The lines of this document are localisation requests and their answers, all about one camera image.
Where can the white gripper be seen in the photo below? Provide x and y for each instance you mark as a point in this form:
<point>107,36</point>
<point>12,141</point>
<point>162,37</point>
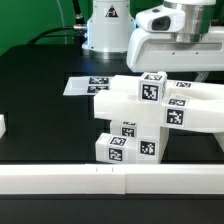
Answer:
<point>177,36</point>

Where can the white chair back frame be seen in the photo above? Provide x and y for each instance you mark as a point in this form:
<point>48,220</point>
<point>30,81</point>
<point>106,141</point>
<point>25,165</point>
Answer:
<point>190,106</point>

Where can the white tagged cube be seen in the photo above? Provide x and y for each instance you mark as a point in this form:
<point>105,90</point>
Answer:
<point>151,87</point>

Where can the white chair seat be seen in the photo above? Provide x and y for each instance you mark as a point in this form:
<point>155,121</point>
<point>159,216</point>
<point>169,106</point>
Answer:
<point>151,144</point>

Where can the white block right edge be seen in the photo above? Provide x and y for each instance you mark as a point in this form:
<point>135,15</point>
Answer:
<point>220,139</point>

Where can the white block edge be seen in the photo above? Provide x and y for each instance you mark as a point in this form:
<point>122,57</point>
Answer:
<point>220,139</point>
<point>2,125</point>

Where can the marker sheet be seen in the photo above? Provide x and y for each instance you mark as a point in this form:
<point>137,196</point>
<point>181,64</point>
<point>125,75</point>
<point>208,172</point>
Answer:
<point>86,85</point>

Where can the white block left edge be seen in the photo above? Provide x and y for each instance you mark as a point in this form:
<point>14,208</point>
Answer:
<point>2,125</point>

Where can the white front rail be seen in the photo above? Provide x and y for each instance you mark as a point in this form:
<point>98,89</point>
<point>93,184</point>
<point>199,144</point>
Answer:
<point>112,179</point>

